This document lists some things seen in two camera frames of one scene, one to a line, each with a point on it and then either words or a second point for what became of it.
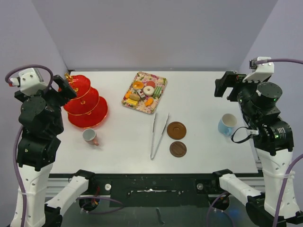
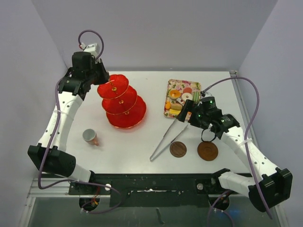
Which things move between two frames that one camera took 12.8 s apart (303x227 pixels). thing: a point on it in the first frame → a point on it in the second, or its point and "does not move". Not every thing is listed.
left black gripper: [66, 94] → [104, 76]
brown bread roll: [135, 96] → [175, 106]
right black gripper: [231, 79] → [191, 107]
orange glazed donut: [138, 85] → [174, 94]
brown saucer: [176, 130] → [207, 151]
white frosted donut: [148, 90] → [186, 96]
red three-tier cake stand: [88, 109] → [124, 109]
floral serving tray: [145, 92] → [177, 92]
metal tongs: [151, 157] → [153, 155]
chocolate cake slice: [141, 94] → [180, 101]
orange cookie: [127, 95] → [167, 105]
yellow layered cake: [131, 101] → [172, 111]
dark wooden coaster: [178, 149] does not move
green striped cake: [157, 92] → [195, 96]
